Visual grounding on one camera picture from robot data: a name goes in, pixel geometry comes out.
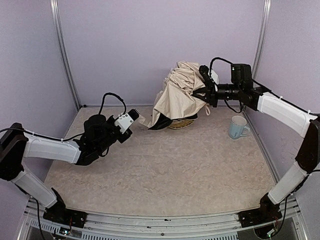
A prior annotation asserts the light blue ceramic mug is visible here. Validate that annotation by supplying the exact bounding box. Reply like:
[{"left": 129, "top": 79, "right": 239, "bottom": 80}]
[{"left": 228, "top": 115, "right": 251, "bottom": 140}]

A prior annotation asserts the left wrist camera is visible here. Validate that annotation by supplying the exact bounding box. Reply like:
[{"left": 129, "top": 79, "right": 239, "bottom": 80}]
[{"left": 114, "top": 109, "right": 140, "bottom": 133}]

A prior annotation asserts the beige folding umbrella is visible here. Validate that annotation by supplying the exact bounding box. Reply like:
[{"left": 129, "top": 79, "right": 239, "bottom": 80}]
[{"left": 138, "top": 61, "right": 211, "bottom": 130}]

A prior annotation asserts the woven bamboo tray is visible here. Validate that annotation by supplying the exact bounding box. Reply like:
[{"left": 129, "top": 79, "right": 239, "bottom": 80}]
[{"left": 168, "top": 118, "right": 195, "bottom": 130}]

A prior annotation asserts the right aluminium corner post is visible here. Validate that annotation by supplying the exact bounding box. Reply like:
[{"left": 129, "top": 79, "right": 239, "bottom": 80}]
[{"left": 252, "top": 0, "right": 272, "bottom": 80}]

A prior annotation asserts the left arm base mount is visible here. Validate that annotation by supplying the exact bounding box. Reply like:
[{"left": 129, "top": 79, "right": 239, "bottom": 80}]
[{"left": 43, "top": 202, "right": 88, "bottom": 229}]

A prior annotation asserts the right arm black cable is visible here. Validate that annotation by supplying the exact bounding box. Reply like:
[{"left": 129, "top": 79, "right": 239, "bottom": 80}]
[{"left": 209, "top": 56, "right": 235, "bottom": 76}]

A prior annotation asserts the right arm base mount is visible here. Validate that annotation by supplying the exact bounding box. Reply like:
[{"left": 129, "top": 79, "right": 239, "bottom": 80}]
[{"left": 238, "top": 203, "right": 283, "bottom": 228}]

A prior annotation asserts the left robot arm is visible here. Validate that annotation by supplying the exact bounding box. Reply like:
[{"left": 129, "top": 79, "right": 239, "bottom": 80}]
[{"left": 0, "top": 113, "right": 137, "bottom": 209}]

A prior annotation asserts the left aluminium corner post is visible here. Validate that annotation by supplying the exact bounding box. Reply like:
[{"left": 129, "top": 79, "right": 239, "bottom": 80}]
[{"left": 50, "top": 0, "right": 82, "bottom": 111}]

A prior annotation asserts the aluminium corner post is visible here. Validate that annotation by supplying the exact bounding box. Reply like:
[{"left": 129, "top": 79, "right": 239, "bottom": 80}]
[
  {"left": 252, "top": 0, "right": 272, "bottom": 80},
  {"left": 50, "top": 0, "right": 82, "bottom": 111}
]

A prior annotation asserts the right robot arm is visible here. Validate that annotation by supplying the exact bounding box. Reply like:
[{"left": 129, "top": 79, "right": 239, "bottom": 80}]
[{"left": 192, "top": 63, "right": 320, "bottom": 208}]

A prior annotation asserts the aluminium front rail frame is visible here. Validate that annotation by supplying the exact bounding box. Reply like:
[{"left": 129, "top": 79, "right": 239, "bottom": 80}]
[{"left": 18, "top": 197, "right": 308, "bottom": 240}]

